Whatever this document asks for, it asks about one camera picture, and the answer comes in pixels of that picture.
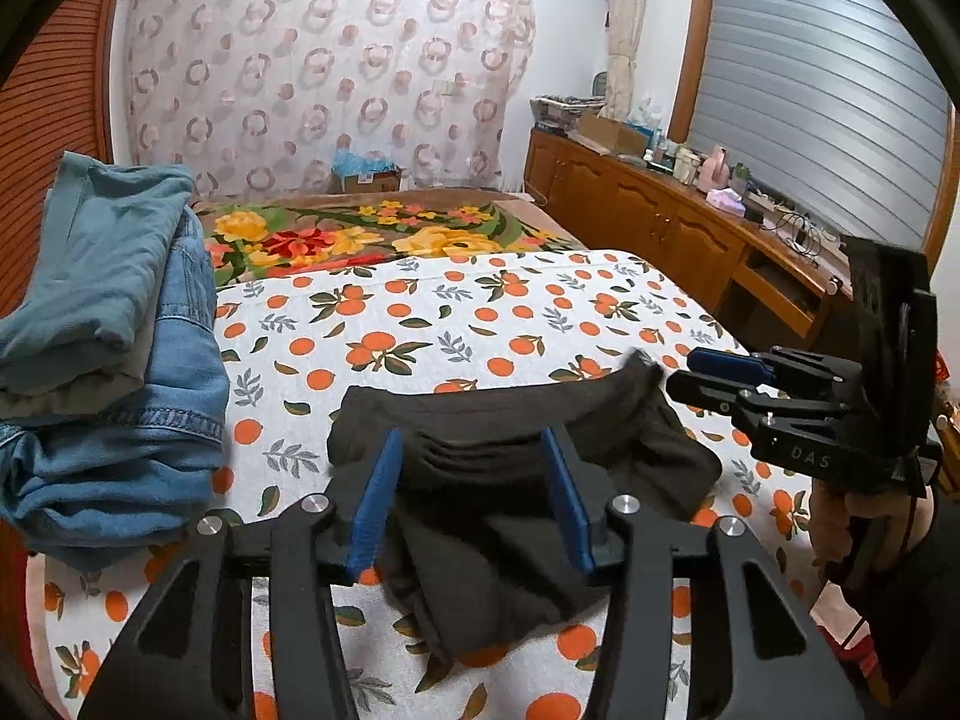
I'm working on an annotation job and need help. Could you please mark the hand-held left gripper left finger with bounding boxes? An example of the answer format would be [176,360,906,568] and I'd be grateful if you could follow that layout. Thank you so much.
[79,427,406,720]

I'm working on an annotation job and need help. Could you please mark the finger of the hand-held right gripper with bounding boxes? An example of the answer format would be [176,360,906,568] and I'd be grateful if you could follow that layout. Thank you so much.
[686,345,865,395]
[666,371,833,437]

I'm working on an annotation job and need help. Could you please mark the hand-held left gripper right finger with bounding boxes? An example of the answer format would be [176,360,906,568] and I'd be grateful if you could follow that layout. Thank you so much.
[541,426,863,720]

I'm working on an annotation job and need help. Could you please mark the black pants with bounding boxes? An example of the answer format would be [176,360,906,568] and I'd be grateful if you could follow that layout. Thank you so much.
[326,349,725,661]

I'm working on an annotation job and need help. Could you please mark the light teal folded pants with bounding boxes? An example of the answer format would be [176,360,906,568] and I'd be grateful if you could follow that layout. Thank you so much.
[0,151,197,400]

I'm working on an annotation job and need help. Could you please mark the person's right hand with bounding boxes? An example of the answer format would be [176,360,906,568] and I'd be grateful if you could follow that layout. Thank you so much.
[808,486,938,578]

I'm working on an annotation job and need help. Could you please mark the pink tissue pack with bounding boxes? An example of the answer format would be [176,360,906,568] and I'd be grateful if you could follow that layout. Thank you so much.
[705,187,748,221]

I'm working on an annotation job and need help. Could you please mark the wooden sideboard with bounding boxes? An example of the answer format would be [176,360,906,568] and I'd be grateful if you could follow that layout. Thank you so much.
[523,127,857,340]

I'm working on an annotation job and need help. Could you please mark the pink bottle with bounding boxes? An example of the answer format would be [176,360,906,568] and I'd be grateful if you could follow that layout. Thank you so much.
[701,146,733,193]

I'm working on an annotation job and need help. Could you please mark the white orange-print bedsheet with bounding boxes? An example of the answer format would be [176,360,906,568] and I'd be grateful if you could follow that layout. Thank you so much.
[26,247,852,720]

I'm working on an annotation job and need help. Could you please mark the blue denim jeans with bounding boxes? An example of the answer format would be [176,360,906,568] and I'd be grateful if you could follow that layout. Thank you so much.
[135,210,231,466]
[0,416,228,572]

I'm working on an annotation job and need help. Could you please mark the open cardboard box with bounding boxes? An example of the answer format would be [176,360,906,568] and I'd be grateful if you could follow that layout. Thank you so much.
[574,114,650,158]

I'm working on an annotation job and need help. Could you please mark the floral blanket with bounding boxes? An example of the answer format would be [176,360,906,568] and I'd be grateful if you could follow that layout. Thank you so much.
[187,191,595,291]

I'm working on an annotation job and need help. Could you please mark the grey window blind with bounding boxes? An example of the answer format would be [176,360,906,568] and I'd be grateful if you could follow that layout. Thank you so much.
[686,0,955,242]

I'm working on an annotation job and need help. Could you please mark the grey storage basket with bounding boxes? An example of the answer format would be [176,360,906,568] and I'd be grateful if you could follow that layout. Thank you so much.
[531,94,607,130]

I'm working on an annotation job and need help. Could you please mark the grey-green folded garment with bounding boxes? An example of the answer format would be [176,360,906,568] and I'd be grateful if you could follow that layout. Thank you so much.
[0,330,147,422]

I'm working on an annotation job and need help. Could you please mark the small cardboard box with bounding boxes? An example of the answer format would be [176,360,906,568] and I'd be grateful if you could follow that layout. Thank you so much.
[334,167,403,197]

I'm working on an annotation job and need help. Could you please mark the blue plastic bag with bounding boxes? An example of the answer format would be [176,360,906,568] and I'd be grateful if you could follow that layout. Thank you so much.
[332,150,398,176]

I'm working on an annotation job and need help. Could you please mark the beige tied curtain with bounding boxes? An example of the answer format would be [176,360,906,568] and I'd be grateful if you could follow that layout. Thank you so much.
[604,0,655,104]

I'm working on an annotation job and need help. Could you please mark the wooden louvered wardrobe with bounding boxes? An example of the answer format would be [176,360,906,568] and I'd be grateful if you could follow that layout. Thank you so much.
[0,0,130,320]

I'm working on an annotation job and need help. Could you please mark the power strip with cables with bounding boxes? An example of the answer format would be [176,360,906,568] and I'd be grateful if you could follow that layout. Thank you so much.
[750,191,842,257]

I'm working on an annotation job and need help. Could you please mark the ring-patterned sheer curtain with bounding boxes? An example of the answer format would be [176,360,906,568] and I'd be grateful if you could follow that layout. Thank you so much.
[120,0,538,197]

